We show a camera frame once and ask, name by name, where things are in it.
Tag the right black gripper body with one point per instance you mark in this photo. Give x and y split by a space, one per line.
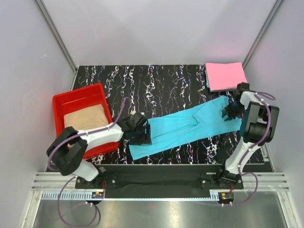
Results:
233 109

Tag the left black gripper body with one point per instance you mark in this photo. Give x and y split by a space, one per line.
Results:
140 137

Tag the turquoise t shirt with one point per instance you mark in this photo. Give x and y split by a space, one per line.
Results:
183 127

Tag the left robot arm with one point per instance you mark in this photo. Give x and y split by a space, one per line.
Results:
72 162

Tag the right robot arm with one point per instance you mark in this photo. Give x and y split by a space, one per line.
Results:
257 128

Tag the pink folded t shirt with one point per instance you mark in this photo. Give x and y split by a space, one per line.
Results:
225 76

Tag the beige folded t shirt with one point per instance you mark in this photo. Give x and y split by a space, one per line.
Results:
87 118

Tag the teal folded t shirt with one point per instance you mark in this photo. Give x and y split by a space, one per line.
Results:
207 79

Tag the red plastic bin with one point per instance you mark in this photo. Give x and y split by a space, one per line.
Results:
78 99

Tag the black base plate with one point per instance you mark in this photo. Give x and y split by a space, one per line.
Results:
158 181

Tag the aluminium rail frame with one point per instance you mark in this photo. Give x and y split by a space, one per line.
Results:
72 177

